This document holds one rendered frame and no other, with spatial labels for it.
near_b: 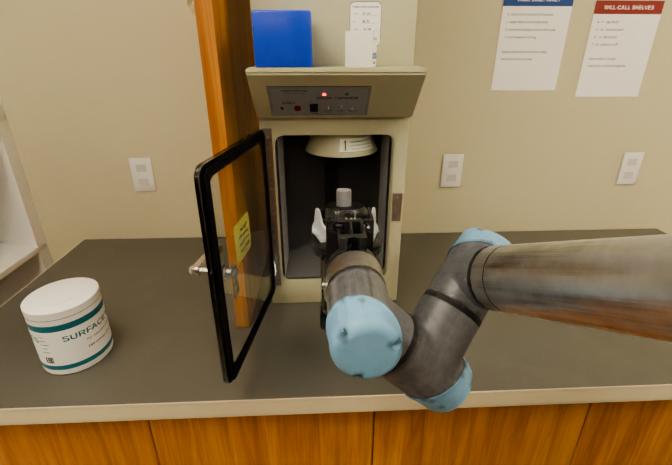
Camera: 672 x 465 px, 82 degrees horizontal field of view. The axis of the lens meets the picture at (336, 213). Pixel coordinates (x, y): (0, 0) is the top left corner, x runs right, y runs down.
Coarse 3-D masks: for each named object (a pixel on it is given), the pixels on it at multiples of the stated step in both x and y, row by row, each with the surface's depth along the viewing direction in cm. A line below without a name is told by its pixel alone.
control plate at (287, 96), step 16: (272, 96) 72; (288, 96) 73; (304, 96) 73; (320, 96) 73; (336, 96) 73; (352, 96) 73; (368, 96) 73; (272, 112) 77; (288, 112) 77; (304, 112) 77; (320, 112) 77; (336, 112) 78; (352, 112) 78
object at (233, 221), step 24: (240, 168) 68; (216, 192) 59; (240, 192) 69; (264, 192) 83; (216, 216) 59; (240, 216) 69; (264, 216) 84; (240, 240) 70; (264, 240) 85; (240, 264) 70; (264, 264) 85; (240, 288) 71; (264, 288) 86; (216, 312) 61; (240, 312) 72; (240, 336) 72
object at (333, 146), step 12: (312, 144) 90; (324, 144) 87; (336, 144) 87; (348, 144) 87; (360, 144) 88; (372, 144) 91; (324, 156) 87; (336, 156) 86; (348, 156) 87; (360, 156) 88
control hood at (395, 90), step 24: (264, 72) 67; (288, 72) 67; (312, 72) 67; (336, 72) 68; (360, 72) 68; (384, 72) 68; (408, 72) 68; (264, 96) 73; (384, 96) 74; (408, 96) 74
